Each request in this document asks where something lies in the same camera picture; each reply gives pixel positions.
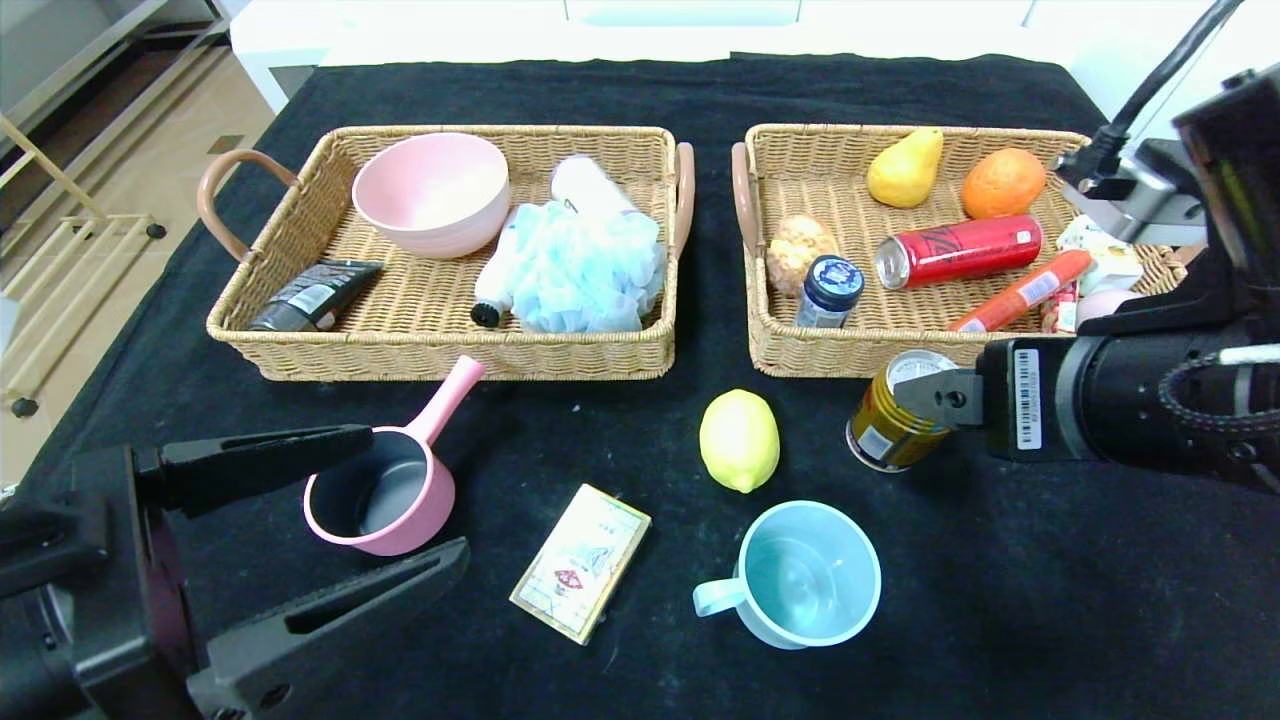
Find orange sausage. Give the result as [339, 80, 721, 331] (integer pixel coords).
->
[948, 250, 1093, 333]

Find wicker basket brown handles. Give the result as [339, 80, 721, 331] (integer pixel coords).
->
[730, 123, 1201, 379]
[197, 124, 696, 382]

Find gold drink can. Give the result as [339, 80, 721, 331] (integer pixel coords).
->
[846, 349, 961, 473]

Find red white candy packet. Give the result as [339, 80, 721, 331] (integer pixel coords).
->
[1040, 282, 1079, 334]

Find black table cloth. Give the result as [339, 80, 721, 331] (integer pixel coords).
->
[0, 52, 1280, 720]

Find red soda can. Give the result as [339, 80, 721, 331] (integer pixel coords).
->
[876, 214, 1044, 291]

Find yellow lemon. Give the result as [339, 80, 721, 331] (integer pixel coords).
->
[699, 389, 781, 494]

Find yellow pear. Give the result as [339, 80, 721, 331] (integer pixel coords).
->
[866, 127, 944, 209]

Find black cosmetic tube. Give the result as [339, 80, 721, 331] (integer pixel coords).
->
[250, 260, 386, 333]

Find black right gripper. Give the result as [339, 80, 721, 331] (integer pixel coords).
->
[893, 331, 1208, 477]

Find pink scoop pot with handle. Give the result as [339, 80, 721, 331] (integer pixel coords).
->
[303, 355, 488, 557]

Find orange fruit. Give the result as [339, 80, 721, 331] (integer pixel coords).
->
[960, 148, 1048, 220]

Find white green snack packet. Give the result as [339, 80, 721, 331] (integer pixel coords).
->
[1057, 215, 1143, 296]

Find cream gold-edged card box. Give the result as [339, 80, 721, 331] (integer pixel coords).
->
[509, 484, 652, 647]

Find white bottle black cap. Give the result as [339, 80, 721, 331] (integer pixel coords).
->
[471, 208, 531, 330]

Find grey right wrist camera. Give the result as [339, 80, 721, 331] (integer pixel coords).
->
[1053, 140, 1208, 247]

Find small jar blue lid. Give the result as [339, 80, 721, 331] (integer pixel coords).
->
[795, 255, 866, 330]

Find wooden rolling rack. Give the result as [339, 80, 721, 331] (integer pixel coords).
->
[0, 115, 169, 421]

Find light blue mug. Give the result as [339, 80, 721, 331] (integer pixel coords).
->
[693, 500, 883, 651]

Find pale pink peach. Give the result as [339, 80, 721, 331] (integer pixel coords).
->
[1075, 290, 1141, 326]

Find beige bumpy pastry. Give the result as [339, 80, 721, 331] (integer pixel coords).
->
[765, 214, 841, 298]

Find pink bowl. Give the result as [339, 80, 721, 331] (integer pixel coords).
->
[351, 132, 511, 260]

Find light blue bath loofah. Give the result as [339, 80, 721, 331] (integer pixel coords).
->
[512, 202, 667, 335]

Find white cylindrical bottle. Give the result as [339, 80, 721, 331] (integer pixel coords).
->
[551, 155, 641, 219]

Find grey shelf unit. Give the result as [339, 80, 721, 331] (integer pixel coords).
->
[0, 0, 236, 131]

